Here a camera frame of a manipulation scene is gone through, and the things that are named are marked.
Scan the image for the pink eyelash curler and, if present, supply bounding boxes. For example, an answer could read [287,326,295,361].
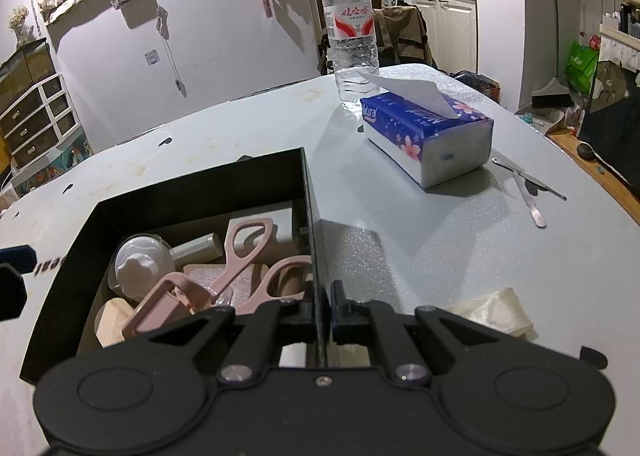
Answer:
[122,216,312,338]

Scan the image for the beige wooden block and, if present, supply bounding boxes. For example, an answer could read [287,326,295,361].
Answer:
[94,298,134,348]

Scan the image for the white round suction hook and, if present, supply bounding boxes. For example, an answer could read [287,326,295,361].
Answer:
[114,235,176,302]

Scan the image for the black storage box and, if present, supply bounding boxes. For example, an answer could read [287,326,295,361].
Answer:
[20,148,328,384]

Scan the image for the crumpled white tissue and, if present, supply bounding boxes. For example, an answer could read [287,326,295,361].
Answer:
[447,288,534,337]

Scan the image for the white drawer cabinet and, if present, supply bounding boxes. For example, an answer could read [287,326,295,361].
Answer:
[1,73,81,170]

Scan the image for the metal nail file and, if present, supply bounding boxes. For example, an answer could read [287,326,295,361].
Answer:
[512,173,547,228]

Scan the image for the glass fish tank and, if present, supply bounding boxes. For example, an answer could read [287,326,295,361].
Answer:
[0,38,55,111]

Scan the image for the metal tweezers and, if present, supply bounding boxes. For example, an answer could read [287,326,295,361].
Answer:
[491,158,567,201]

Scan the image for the dried flower vase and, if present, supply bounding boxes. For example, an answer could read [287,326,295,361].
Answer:
[8,5,35,48]

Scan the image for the blue tissue pack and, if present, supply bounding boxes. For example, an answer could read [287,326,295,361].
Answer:
[360,73,494,189]

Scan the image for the green shopping bag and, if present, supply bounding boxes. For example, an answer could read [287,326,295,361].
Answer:
[564,42,599,95]

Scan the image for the clear water bottle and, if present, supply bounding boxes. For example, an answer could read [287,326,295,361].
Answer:
[322,0,378,112]

